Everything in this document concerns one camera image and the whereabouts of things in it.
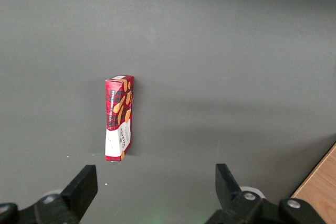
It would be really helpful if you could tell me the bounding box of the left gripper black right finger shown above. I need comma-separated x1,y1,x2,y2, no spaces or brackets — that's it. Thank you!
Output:
207,163,326,224

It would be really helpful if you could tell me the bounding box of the red tartan shortbread box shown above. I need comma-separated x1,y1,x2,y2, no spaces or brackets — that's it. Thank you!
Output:
104,74,135,163

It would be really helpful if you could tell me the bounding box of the oak wooden drawer cabinet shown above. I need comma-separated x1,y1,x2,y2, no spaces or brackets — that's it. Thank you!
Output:
290,141,336,224

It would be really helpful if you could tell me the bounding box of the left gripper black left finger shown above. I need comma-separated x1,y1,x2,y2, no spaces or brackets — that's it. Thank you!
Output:
0,165,99,224

